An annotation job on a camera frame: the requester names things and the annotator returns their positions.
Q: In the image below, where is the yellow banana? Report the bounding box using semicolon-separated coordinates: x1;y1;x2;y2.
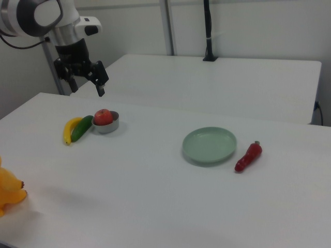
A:
63;117;83;146

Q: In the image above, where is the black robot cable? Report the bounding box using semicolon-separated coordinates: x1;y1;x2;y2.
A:
0;32;50;50

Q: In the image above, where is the black power cable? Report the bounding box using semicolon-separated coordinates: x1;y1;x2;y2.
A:
313;100;324;127

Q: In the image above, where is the pale green plate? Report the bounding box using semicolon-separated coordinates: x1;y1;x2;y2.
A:
182;126;237;164

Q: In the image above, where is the grey round bowl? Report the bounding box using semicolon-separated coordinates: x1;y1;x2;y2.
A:
91;110;120;134

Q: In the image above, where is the yellow plush toy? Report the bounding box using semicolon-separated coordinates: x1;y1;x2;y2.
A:
0;156;28;217

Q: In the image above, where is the aluminium frame post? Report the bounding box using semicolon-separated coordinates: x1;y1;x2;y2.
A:
158;0;178;56
42;38;64;96

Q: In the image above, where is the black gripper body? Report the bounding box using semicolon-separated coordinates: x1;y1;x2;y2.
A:
54;38;93;77

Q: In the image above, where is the green cucumber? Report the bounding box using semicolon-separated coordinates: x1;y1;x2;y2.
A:
71;115;94;142

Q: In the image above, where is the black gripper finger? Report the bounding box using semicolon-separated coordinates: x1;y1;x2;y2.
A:
53;58;78;93
86;60;109;98

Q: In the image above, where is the red chili pepper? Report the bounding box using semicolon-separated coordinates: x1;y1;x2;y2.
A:
234;141;263;173

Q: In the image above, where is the red apple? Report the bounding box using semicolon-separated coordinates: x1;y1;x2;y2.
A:
93;108;114;127

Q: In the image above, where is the black clamped mounting pole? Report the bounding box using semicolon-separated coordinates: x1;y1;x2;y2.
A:
202;0;218;62

